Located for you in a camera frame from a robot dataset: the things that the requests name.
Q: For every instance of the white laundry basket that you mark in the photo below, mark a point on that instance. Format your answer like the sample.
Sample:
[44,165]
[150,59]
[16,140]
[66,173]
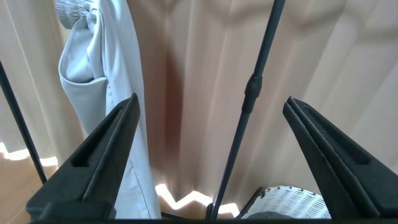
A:
[286,202]

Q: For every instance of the beige curtain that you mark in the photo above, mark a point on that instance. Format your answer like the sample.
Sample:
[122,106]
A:
[202,93]

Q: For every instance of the black clothes rack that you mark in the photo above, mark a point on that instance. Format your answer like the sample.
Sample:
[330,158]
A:
[253,87]

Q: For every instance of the pale grey garment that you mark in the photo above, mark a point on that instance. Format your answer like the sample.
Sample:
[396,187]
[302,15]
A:
[102,62]

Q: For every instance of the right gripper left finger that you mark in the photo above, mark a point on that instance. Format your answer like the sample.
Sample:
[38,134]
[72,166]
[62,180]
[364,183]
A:
[93,168]

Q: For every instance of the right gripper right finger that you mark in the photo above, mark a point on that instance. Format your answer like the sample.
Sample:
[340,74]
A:
[342,174]

